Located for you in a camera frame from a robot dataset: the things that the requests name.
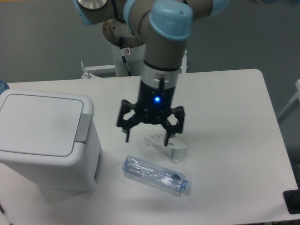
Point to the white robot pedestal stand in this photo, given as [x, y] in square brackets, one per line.
[144, 51]

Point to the black box at table edge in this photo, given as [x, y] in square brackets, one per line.
[292, 200]

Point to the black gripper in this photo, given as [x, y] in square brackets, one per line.
[153, 106]

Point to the crumpled white paper carton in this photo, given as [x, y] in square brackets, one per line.
[175, 149]

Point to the crushed clear plastic bottle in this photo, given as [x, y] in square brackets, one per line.
[156, 176]

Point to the white push-lid trash can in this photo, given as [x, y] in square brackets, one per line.
[50, 138]

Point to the white frame at right edge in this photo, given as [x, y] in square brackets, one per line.
[290, 105]

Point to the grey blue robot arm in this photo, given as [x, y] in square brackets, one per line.
[164, 26]

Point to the blue bottle cap at left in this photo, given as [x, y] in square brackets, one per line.
[3, 86]

